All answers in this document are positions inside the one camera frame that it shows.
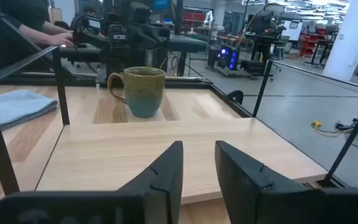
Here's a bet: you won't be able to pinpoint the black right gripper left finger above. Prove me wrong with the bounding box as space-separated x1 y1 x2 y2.
0 140 185 224

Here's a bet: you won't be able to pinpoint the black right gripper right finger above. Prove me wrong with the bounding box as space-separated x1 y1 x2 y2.
214 140 358 224

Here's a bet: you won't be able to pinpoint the green glazed ceramic mug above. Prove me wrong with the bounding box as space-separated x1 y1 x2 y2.
107 66 167 119

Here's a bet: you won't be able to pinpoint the computer monitor with blue screen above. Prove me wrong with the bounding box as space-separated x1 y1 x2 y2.
149 0 172 13

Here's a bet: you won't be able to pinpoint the grey computer desk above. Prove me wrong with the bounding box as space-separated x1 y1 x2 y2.
57 34 209 77

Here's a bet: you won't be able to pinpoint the red storage shelving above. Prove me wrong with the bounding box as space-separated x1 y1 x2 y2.
181 11 206 29

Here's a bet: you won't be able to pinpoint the person's hand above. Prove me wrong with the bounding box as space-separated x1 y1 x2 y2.
47 30 74 48

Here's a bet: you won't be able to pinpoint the computer tower with blue lights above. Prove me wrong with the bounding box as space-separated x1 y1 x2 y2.
206 45 241 72

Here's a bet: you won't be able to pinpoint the black equipment box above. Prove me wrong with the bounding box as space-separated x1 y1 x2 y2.
240 59 269 77

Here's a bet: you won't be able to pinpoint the person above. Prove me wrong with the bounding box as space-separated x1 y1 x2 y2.
0 0 74 77

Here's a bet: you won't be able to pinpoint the black machine on stand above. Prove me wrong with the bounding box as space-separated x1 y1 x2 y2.
247 2 287 62

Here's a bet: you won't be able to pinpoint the grey folded cloth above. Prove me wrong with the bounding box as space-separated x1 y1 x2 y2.
0 89 58 131

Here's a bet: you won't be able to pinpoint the whiteboard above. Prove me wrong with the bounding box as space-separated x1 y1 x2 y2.
283 20 304 41

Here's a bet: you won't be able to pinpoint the red cart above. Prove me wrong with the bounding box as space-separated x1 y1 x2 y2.
300 30 319 58

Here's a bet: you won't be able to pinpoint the white pillar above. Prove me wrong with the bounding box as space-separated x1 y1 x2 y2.
321 0 358 82

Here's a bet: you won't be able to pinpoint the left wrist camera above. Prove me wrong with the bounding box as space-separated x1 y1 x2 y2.
128 1 152 25

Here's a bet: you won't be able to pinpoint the black metal table frame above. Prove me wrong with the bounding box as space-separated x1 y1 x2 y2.
0 70 254 118

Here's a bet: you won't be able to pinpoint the wooden shelf with black frame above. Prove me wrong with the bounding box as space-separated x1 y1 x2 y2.
0 45 358 205

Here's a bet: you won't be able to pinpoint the black cable clamp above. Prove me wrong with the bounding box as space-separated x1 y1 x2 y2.
227 89 244 106

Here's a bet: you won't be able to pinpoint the yellow plug with cable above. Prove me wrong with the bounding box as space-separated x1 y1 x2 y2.
311 119 347 138

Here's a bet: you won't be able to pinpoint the black floor cables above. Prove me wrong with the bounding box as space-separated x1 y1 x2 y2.
334 118 358 150

